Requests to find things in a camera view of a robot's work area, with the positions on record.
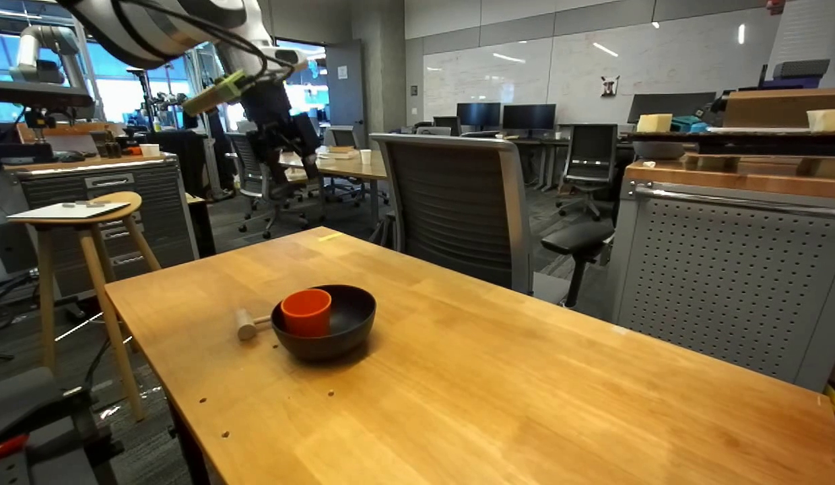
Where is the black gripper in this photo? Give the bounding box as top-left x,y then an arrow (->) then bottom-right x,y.
241,78 -> 328,196

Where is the orange plastic cup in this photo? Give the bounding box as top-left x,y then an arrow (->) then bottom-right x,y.
277,286 -> 335,338

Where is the black bowl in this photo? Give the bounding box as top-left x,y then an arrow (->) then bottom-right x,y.
270,283 -> 379,364

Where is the grey swivel office chair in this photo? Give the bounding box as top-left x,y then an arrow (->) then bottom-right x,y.
224,131 -> 323,241

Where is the light wooden office table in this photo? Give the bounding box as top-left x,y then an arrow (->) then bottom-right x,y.
306,146 -> 390,185

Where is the grey cabinet with labels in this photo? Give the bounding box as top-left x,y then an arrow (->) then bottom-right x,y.
2,153 -> 203,299

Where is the small wooden mallet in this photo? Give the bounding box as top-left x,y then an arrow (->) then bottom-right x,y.
232,306 -> 277,344

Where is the grey mesh office chair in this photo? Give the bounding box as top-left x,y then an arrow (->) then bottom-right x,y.
371,131 -> 619,309

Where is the black computer monitor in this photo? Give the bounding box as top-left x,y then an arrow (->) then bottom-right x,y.
455,99 -> 504,136
502,103 -> 557,136

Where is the round wooden stool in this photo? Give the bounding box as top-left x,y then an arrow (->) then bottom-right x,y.
25,189 -> 164,425

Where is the white flat board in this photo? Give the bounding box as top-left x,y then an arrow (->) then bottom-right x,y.
6,196 -> 133,225

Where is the glass whiteboard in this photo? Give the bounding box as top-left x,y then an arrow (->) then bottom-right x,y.
420,8 -> 781,128

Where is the black office chair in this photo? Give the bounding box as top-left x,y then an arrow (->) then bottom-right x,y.
561,122 -> 619,221

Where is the yellow foam block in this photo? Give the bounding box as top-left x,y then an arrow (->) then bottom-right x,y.
802,108 -> 835,134
632,109 -> 676,136

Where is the wide dark monitor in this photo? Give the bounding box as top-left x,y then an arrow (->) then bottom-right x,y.
626,92 -> 719,126

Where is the wooden cabinet top board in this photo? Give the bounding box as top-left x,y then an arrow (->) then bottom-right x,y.
626,158 -> 835,202

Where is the perforated grey metal cabinet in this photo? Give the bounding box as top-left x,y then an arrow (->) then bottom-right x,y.
611,178 -> 835,394

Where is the black shelf board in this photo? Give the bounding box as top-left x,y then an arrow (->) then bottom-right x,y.
618,126 -> 835,158

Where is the wooden box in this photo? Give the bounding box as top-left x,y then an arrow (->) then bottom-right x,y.
721,85 -> 835,128

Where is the yellow-green wrist camera box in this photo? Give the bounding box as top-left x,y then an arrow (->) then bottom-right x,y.
180,69 -> 250,119

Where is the red handled clamp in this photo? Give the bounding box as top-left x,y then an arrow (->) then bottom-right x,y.
0,430 -> 30,465

